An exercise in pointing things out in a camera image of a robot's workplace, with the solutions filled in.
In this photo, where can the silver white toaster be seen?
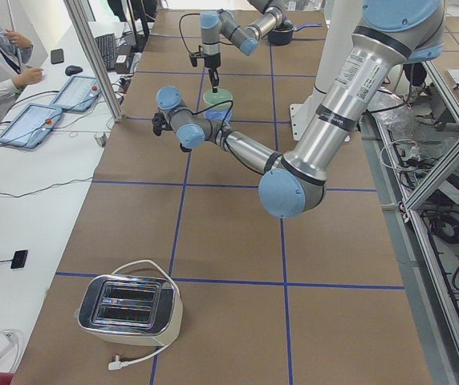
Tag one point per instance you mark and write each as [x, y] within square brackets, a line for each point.
[132, 310]

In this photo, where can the dark blue saucepan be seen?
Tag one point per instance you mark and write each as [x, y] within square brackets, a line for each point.
[284, 34]

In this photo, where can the light green bowl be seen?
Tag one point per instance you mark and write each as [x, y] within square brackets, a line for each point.
[217, 101]

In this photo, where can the blue teach pendant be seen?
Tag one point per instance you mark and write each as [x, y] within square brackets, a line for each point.
[31, 126]
[77, 94]

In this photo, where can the black keyboard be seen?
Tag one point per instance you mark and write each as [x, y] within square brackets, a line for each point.
[106, 45]

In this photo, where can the aluminium frame post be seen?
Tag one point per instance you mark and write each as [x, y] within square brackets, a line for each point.
[79, 21]

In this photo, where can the aluminium frame rail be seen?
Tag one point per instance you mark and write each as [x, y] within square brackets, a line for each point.
[412, 143]

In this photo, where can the blue bowl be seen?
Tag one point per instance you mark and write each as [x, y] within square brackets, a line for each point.
[222, 115]

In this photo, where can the far blue teach pendant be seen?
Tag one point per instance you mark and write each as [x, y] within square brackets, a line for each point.
[77, 94]

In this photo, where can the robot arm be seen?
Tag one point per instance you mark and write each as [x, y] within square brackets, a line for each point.
[214, 23]
[389, 33]

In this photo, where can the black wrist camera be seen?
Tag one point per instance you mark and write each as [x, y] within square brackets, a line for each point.
[195, 56]

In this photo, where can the small black square device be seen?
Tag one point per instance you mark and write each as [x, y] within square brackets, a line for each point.
[19, 259]

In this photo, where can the black smartphone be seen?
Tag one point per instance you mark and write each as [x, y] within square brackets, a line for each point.
[57, 56]

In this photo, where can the black computer mouse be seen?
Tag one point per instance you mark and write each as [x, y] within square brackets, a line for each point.
[73, 70]

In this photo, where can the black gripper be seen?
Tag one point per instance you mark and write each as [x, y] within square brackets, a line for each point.
[212, 61]
[158, 123]

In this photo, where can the near blue teach pendant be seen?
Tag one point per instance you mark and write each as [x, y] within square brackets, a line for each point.
[31, 126]

